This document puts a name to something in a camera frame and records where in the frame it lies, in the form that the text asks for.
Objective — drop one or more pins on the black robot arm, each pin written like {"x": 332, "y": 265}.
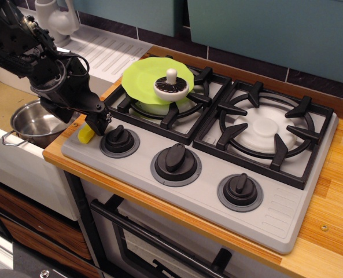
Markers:
{"x": 25, "y": 47}

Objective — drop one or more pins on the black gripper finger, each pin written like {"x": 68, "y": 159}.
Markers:
{"x": 62, "y": 114}
{"x": 99, "y": 122}

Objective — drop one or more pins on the stainless steel pot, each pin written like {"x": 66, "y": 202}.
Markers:
{"x": 32, "y": 123}

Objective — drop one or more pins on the white toy sink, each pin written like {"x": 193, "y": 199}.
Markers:
{"x": 22, "y": 166}

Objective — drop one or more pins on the wooden drawer front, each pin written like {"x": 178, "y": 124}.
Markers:
{"x": 45, "y": 232}

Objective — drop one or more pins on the black right burner grate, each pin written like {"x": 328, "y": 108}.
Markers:
{"x": 290, "y": 166}

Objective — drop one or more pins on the black right stove knob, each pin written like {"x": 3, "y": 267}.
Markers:
{"x": 240, "y": 193}

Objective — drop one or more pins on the black left burner grate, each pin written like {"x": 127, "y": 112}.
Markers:
{"x": 181, "y": 127}

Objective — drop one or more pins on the black stove knob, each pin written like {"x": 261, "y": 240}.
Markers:
{"x": 240, "y": 193}
{"x": 176, "y": 166}
{"x": 119, "y": 143}

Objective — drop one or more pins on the black oven door handle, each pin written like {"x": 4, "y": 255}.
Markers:
{"x": 216, "y": 269}

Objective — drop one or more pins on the white toy mushroom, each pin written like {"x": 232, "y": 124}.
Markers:
{"x": 171, "y": 87}

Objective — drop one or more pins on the green plastic plate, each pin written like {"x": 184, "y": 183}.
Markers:
{"x": 139, "y": 78}

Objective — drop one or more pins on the black middle stove knob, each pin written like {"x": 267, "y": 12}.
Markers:
{"x": 176, "y": 166}

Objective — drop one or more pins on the grey toy stove top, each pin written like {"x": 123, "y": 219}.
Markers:
{"x": 274, "y": 224}

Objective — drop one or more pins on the black burner grate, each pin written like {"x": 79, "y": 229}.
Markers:
{"x": 181, "y": 127}
{"x": 290, "y": 166}

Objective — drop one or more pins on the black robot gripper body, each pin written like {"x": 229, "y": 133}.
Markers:
{"x": 67, "y": 85}

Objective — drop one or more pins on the grey toy faucet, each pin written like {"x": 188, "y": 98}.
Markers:
{"x": 60, "y": 24}

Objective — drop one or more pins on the black left stove knob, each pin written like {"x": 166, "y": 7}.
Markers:
{"x": 119, "y": 143}

